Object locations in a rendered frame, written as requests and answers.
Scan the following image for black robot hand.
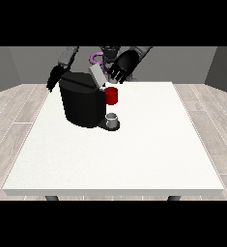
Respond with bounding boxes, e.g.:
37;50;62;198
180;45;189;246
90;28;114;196
107;48;139;83
45;64;66;94

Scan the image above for small grey cup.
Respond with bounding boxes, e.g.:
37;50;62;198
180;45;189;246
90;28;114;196
105;112;119;128

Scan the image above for black coffee machine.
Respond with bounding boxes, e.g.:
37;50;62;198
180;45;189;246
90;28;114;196
58;71;121;132

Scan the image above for grey robot trunk purple rings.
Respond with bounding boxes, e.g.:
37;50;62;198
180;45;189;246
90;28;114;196
89;46;139;83

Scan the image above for red pod holder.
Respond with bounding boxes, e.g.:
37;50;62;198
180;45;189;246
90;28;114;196
104;86;119;106

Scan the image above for pale grey machine lid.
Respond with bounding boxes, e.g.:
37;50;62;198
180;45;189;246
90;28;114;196
88;63;108;90

